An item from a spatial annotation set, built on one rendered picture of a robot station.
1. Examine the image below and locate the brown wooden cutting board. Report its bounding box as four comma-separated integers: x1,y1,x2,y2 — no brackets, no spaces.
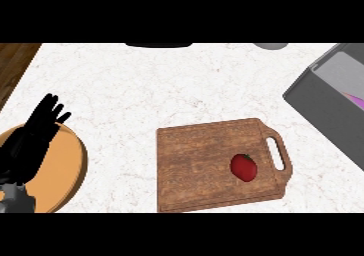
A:
156,117,294,213

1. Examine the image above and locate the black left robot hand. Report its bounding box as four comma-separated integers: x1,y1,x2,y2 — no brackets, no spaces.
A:
0,93,73,186

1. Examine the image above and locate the grey round object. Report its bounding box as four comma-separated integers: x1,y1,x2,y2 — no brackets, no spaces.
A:
253,43,290,51

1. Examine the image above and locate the black rounded object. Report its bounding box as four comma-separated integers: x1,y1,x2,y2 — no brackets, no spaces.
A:
125,43,194,49

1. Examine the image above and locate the large grey box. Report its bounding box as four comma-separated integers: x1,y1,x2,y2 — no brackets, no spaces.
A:
283,43,364,178

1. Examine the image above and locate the pink object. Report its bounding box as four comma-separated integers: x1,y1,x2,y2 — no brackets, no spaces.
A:
343,93,364,112

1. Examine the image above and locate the round orange plate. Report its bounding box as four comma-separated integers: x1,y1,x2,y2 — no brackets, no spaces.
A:
0,122,89,214

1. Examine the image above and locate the red strawberry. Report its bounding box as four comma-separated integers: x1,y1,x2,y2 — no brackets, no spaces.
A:
229,153,259,183

